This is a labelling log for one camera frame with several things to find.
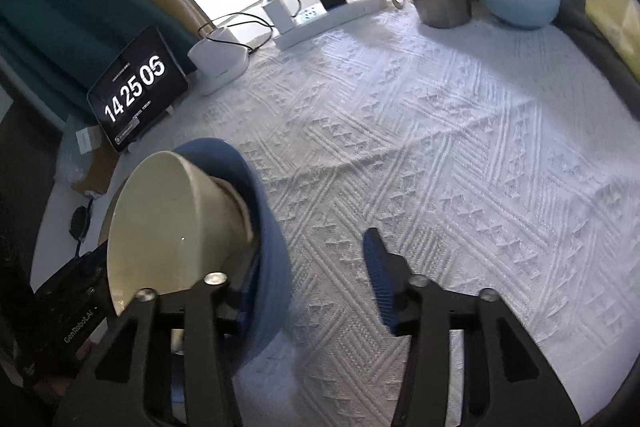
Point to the teal curtain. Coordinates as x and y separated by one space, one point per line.
60 17

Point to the black round object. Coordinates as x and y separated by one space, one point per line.
80 223

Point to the white power strip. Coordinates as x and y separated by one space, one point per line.
340 9

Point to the clear plastic bag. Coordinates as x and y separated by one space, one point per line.
67 152

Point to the white paper tag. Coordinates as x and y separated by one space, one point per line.
90 139

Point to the white charger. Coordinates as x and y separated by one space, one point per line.
280 14

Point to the light blue bowl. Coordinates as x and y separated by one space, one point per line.
520 7

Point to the tablet showing clock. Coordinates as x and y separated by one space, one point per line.
135 87

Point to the white desk lamp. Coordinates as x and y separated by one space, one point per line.
215 59

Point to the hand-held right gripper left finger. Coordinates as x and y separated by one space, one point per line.
220 302

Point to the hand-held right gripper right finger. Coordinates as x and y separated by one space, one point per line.
380 277

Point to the cardboard box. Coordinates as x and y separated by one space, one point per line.
95 172

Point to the cream bowl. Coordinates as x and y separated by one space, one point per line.
170 217

